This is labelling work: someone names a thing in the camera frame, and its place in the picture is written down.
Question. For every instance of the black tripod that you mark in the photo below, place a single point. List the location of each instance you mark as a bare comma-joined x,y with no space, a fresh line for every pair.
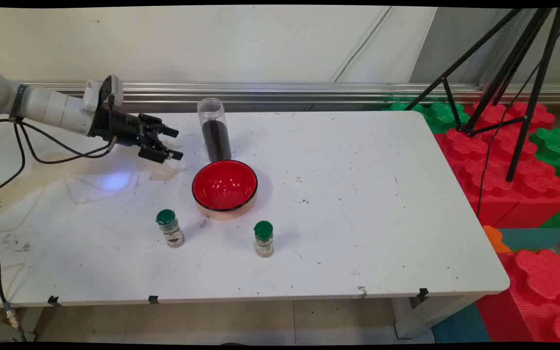
528,73

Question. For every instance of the white table leg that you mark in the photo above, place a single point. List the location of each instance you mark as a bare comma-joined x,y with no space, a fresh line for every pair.
426,316

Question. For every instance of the aluminium wall rail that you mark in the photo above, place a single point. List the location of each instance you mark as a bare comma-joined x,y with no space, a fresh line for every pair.
309,92

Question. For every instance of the teal foam block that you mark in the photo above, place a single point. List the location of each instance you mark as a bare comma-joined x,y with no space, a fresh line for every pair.
537,238

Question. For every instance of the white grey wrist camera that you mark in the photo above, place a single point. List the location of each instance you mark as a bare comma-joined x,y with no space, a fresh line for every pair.
93,95

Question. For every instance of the green foam block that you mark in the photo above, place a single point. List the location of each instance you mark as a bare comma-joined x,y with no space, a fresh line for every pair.
438,116
559,146

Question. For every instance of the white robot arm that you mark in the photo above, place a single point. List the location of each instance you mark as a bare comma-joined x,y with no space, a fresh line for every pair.
42,107

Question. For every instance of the large red foam block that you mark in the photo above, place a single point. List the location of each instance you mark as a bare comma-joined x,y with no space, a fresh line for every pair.
494,165

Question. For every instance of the clear jar with dark grains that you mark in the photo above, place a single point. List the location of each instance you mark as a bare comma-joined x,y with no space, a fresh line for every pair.
216,138

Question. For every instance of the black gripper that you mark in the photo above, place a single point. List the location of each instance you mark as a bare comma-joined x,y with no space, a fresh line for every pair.
117,127

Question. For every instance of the green-lid spice jar light contents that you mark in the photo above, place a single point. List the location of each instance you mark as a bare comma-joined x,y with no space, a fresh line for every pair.
263,238

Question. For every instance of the teal foam mat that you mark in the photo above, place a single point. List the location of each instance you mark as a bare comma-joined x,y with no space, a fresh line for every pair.
460,325

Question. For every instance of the green-lid spice jar dark contents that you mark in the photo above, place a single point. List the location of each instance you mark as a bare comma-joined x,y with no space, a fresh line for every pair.
170,231

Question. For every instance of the black table edge clip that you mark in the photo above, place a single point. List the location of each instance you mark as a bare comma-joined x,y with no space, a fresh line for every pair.
423,293
153,299
54,300

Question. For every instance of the orange foam piece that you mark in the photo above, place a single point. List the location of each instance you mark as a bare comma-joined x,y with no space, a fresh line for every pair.
495,239

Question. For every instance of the red bowl with black rim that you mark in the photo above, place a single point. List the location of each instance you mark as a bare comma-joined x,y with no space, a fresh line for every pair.
224,187

